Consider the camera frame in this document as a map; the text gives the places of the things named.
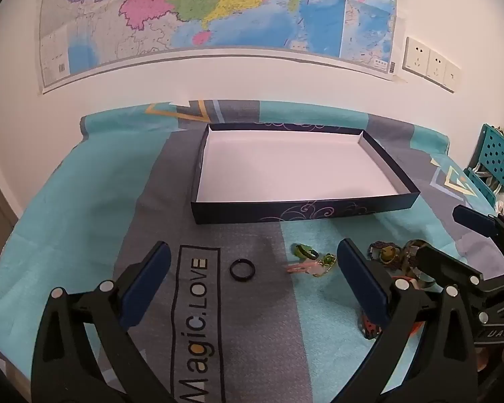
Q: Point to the white wall socket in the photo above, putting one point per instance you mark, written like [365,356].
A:
[437,66]
[416,55]
[452,76]

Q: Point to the teal perforated chair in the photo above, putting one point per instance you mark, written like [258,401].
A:
[497,155]

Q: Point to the colourful wall map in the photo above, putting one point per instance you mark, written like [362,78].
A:
[218,12]

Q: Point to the teal and grey printed blanket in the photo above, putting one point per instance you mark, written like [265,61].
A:
[88,201]

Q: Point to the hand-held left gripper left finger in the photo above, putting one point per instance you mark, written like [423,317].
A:
[151,277]

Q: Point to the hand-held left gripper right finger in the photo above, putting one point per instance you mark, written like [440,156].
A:
[361,281]

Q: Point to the patterned cloth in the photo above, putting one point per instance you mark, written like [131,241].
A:
[493,184]

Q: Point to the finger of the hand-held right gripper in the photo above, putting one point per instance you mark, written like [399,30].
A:
[472,220]
[445,264]

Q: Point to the dark blue shallow box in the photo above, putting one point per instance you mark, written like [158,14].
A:
[285,168]

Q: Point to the clear tape strip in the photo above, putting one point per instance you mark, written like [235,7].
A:
[397,76]

